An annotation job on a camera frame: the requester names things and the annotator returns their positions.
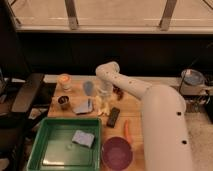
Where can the orange lidded jar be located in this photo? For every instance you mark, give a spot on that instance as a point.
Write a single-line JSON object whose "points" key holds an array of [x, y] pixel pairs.
{"points": [[64, 81]]}

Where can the purple bowl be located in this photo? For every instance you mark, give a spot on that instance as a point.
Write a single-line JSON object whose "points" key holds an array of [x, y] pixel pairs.
{"points": [[116, 153]]}

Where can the black rectangular block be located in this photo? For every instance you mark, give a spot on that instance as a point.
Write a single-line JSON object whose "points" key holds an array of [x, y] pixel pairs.
{"points": [[114, 113]]}

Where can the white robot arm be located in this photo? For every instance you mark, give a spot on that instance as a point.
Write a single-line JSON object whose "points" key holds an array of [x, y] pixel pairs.
{"points": [[165, 134]]}

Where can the small dark cup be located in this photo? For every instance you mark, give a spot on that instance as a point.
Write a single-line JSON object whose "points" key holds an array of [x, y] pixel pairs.
{"points": [[64, 102]]}

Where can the peeled banana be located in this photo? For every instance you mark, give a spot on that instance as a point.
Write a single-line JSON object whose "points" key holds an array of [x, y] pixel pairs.
{"points": [[102, 106]]}

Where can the grey bowl on side table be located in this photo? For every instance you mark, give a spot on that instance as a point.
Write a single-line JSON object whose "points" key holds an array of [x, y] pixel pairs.
{"points": [[192, 77]]}

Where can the orange carrot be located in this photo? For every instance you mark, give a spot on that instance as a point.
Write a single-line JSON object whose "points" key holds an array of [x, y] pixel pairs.
{"points": [[127, 134]]}

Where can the black chair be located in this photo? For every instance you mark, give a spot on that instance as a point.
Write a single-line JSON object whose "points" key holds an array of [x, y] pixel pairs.
{"points": [[22, 107]]}

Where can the bunch of dark grapes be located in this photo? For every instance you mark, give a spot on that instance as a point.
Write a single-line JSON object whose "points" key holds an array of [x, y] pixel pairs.
{"points": [[119, 93]]}

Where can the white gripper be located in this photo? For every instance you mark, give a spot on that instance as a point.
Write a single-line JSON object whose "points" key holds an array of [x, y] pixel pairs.
{"points": [[105, 88]]}

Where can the blue sponge in tray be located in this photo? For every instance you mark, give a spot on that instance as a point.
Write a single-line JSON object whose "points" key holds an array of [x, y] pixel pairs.
{"points": [[83, 138]]}

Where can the green plastic tray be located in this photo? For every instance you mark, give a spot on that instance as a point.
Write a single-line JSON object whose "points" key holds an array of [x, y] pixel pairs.
{"points": [[53, 149]]}

